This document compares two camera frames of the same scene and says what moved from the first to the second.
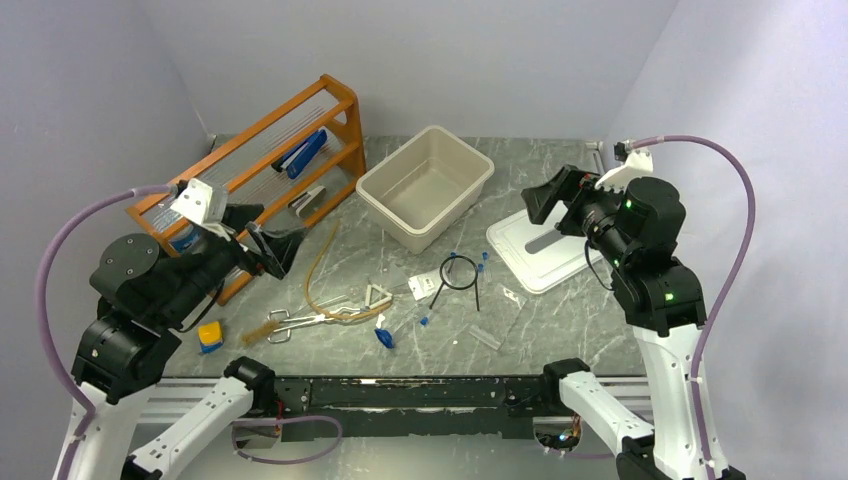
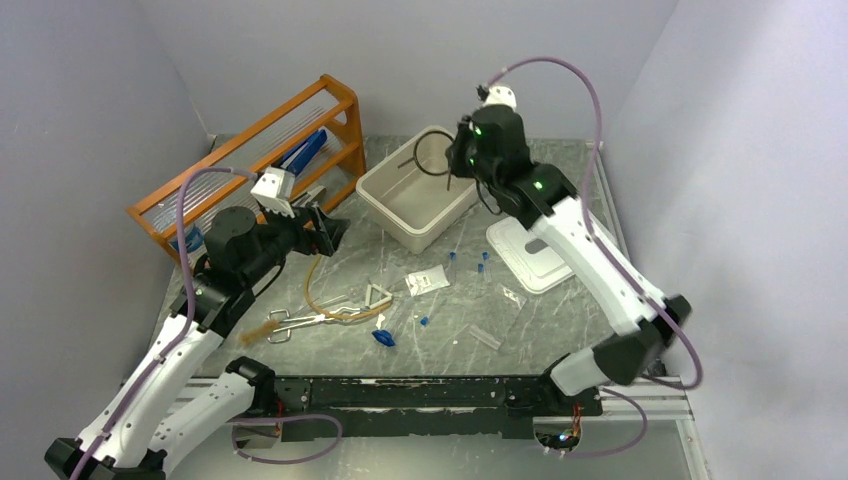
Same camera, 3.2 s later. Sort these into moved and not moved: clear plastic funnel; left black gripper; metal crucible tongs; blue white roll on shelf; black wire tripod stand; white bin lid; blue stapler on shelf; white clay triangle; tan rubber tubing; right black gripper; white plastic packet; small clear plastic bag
Moved: black wire tripod stand; left black gripper; right black gripper
Not moved: small clear plastic bag; white bin lid; white plastic packet; tan rubber tubing; metal crucible tongs; blue stapler on shelf; white clay triangle; clear plastic funnel; blue white roll on shelf
